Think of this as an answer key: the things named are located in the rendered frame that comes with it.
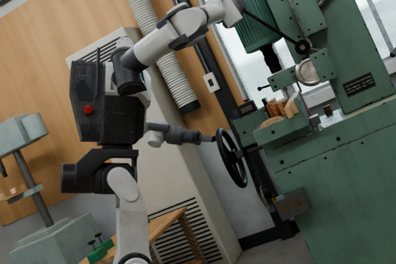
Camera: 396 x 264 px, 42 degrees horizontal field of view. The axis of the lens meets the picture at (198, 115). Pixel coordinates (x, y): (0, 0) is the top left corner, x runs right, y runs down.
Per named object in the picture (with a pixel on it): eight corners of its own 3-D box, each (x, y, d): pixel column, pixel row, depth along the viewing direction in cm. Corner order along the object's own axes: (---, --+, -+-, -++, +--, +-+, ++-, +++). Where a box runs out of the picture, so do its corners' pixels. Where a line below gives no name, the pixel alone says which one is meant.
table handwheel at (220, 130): (228, 186, 216) (246, 192, 243) (272, 168, 212) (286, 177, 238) (205, 124, 226) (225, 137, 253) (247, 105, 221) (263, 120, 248)
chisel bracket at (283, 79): (275, 95, 230) (267, 77, 230) (305, 81, 227) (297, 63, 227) (274, 96, 223) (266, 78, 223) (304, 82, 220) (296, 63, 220)
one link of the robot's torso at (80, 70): (68, 144, 181) (72, 43, 185) (66, 148, 213) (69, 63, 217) (153, 145, 188) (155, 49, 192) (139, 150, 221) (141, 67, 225)
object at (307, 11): (306, 38, 211) (291, 3, 211) (327, 27, 209) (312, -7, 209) (306, 36, 203) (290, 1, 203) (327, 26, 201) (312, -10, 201)
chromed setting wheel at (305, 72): (302, 91, 214) (290, 63, 213) (331, 78, 211) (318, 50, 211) (302, 91, 211) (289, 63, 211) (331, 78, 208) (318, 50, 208)
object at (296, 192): (282, 215, 209) (274, 197, 209) (311, 204, 207) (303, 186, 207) (281, 221, 201) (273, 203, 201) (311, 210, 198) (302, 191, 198)
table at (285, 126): (253, 134, 262) (247, 124, 262) (309, 110, 255) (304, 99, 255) (236, 156, 203) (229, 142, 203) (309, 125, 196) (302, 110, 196)
